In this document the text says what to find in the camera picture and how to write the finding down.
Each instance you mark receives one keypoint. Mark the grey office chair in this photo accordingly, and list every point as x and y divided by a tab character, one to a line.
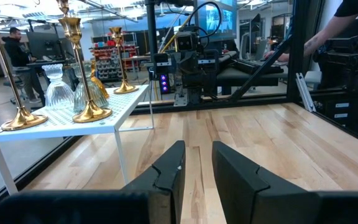
14	90

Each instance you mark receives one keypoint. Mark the large lit monitor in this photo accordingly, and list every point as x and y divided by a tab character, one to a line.
217	18

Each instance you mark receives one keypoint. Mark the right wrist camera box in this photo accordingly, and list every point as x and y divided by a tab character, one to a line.
186	42

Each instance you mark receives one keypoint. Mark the amber ribbed glass candle holder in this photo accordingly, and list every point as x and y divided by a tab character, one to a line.
104	91

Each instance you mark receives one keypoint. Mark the white metal bracket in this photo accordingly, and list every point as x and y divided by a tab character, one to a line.
304	93

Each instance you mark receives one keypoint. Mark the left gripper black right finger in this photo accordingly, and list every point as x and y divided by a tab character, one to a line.
244	193

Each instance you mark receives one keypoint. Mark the dark desk monitor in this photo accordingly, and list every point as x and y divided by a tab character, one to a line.
43	45

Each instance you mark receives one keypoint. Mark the person's forearm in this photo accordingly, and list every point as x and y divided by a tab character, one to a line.
319	37

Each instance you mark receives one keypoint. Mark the grey metal mounting bracket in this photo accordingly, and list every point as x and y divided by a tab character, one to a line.
181	100

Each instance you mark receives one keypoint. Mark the clear glass bottle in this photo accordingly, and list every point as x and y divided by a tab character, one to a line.
57	93

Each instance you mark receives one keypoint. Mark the black padded bench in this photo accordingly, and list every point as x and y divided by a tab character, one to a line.
250	77

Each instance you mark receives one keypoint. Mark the person's hand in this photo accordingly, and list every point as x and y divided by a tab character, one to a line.
277	56

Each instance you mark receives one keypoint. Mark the red storage bin shelf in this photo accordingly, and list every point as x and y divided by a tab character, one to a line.
104	62

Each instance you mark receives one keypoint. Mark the black cabinet white labels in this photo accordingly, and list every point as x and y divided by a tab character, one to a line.
346	77

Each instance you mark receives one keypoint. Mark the person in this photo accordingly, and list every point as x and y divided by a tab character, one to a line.
353	7
19	56

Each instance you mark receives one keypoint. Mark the grey-green ribbed glass candle holder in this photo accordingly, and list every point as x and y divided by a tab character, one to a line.
78	99

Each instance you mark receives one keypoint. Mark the tall brass candlestick holder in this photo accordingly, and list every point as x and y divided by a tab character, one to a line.
23	118
64	7

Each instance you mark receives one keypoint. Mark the black keyboard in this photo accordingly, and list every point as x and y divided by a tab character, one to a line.
259	65

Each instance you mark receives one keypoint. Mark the black box purple lights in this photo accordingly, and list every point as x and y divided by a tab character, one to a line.
164	84

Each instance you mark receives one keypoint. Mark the short brass candlestick holder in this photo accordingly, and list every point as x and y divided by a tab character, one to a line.
92	113
125	88

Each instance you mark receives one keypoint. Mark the white perforated metal shelf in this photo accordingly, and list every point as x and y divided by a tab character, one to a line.
120	105

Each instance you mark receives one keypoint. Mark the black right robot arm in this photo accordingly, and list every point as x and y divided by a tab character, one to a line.
163	63

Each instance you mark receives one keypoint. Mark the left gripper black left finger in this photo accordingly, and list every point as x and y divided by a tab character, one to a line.
169	186

